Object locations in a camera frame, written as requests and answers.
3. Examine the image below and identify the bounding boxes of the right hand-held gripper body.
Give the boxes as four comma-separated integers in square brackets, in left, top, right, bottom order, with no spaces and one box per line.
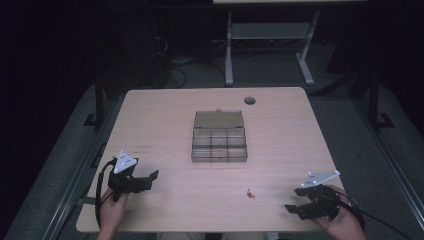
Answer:
[296,169,342,222]

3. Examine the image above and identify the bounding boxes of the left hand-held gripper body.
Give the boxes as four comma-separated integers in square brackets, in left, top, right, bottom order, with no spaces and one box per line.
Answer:
[107,149,150,203]

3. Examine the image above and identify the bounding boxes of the person's right hand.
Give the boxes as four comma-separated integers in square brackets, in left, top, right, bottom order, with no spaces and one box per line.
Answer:
[312,184,366,238]

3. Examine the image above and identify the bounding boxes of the person's left hand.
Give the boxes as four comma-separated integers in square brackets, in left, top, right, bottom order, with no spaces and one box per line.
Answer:
[99,187,130,232]

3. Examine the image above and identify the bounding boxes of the clear plastic compartment box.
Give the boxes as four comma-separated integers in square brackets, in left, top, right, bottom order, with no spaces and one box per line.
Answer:
[190,108,249,164]

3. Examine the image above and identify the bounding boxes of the black metal stand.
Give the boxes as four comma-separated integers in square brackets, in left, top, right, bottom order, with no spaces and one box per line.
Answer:
[365,66,396,131]
[82,65,108,128]

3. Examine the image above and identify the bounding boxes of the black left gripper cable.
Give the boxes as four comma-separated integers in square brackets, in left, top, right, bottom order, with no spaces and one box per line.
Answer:
[94,158,118,228]

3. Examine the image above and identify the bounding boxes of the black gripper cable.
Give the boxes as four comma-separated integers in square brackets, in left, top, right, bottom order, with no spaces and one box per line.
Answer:
[339,193,415,240]
[94,158,118,228]

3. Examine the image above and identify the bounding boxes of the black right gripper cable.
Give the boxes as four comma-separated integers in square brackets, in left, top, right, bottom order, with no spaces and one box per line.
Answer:
[339,193,415,240]

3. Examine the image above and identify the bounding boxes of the black floor cables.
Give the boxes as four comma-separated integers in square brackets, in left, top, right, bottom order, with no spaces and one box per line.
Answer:
[153,35,228,90]

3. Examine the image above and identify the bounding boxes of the white metal desk frame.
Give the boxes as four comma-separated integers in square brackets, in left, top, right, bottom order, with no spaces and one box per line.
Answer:
[224,10,322,87]

